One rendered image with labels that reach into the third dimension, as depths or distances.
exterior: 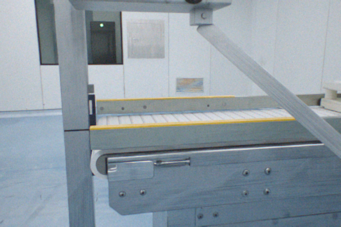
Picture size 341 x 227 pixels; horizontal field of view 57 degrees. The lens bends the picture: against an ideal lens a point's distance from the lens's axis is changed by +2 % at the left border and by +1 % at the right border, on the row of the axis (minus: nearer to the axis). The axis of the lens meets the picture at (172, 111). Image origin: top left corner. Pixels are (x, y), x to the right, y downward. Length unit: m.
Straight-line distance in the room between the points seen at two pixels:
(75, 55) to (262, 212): 0.51
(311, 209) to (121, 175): 0.39
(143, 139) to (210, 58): 5.74
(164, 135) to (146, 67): 5.35
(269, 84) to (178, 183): 0.21
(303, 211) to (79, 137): 0.51
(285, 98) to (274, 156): 0.12
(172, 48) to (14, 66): 2.69
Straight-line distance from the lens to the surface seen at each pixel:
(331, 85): 0.88
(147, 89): 5.85
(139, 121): 0.67
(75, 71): 0.75
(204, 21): 0.49
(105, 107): 0.74
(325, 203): 0.71
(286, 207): 0.67
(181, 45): 5.98
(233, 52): 0.48
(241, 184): 0.55
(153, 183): 0.51
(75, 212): 0.84
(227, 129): 0.51
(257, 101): 0.83
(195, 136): 0.49
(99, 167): 0.50
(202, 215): 0.60
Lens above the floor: 1.09
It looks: 11 degrees down
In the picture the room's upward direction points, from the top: straight up
